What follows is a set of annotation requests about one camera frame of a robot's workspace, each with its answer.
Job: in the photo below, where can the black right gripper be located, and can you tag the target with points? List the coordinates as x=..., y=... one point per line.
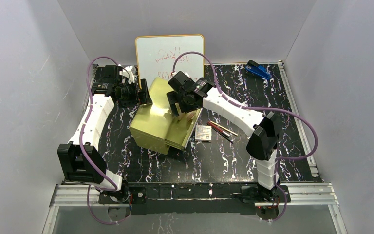
x=180, y=105

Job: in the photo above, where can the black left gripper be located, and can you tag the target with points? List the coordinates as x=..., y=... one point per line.
x=143, y=94

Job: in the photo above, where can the green metal drawer chest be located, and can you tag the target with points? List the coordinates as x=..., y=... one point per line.
x=155, y=128

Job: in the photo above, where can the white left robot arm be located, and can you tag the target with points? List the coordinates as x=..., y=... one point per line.
x=79, y=158

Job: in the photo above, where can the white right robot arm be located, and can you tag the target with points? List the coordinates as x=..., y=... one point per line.
x=262, y=134

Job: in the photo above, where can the white makeup packet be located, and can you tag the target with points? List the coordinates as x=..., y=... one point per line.
x=203, y=133

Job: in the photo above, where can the thin wooden stick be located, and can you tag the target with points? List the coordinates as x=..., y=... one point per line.
x=224, y=128

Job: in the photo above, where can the red lip pencil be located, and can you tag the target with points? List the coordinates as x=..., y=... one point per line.
x=219, y=130

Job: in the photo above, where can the orange framed whiteboard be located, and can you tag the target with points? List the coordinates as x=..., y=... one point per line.
x=156, y=56

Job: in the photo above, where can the black eyeliner pencil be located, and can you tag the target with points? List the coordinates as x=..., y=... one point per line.
x=228, y=139

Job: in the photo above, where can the blue stapler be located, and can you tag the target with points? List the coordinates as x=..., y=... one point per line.
x=258, y=70

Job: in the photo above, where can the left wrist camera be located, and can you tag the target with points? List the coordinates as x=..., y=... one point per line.
x=127, y=75

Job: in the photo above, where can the aluminium front rail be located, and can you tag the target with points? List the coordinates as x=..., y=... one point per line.
x=142, y=193

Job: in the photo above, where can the aluminium rail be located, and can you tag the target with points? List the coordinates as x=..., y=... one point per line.
x=142, y=193
x=299, y=123

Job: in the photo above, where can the aluminium right side rail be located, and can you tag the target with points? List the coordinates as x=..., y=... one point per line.
x=299, y=123

